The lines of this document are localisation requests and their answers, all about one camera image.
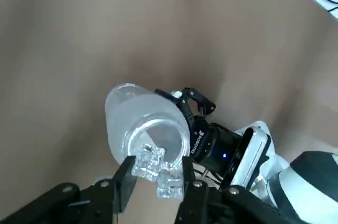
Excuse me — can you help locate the transparent plastic bottle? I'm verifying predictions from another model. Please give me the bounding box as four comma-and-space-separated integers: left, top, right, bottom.
105, 83, 191, 164

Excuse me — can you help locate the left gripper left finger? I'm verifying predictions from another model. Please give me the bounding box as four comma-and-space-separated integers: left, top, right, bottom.
0, 155, 137, 224

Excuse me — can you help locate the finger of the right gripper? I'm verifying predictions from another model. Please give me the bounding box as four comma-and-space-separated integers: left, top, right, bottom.
154, 88, 196, 129
182, 87, 218, 116

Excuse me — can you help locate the clear ice cube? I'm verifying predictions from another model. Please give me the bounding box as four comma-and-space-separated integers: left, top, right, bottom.
131, 143, 170, 182
155, 167, 186, 200

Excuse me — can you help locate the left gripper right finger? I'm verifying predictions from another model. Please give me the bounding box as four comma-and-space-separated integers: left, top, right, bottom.
176, 156, 302, 224

